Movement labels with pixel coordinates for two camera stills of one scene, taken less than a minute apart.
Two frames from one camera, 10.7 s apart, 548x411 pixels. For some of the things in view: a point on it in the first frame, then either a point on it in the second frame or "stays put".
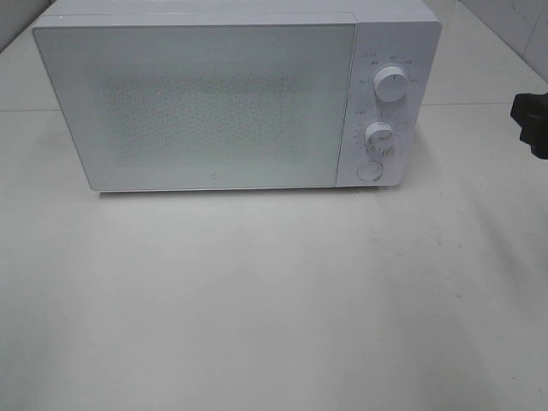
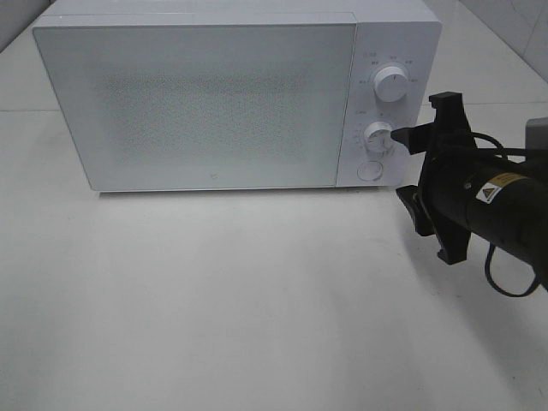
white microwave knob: (390, 83) stays put
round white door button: (370, 170) stays put
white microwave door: (204, 102) stays put
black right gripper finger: (530, 111) -> (417, 138)
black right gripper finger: (537, 137) -> (410, 198)
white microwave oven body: (248, 94) stays put
